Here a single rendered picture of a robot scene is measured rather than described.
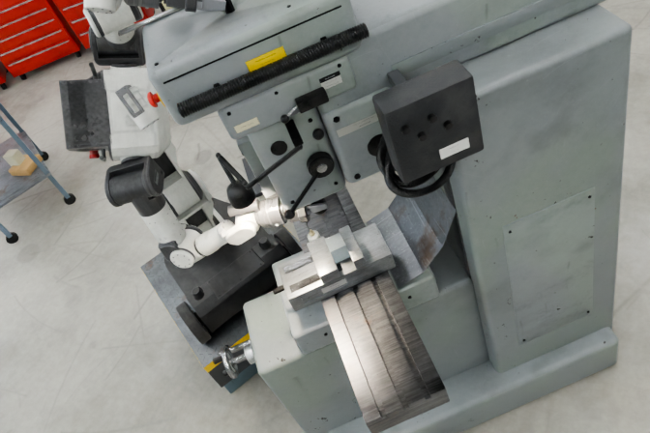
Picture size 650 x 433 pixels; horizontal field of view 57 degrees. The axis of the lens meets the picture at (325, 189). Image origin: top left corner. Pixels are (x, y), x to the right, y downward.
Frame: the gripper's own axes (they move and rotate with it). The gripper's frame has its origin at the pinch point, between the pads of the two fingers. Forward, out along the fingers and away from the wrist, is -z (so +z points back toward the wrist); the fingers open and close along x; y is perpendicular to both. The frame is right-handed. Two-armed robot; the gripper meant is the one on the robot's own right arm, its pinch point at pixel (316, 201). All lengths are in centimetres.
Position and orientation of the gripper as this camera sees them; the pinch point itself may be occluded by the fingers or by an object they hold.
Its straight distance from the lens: 181.1
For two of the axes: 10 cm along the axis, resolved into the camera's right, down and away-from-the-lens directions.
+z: -9.5, 2.3, 1.9
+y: 3.0, 6.7, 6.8
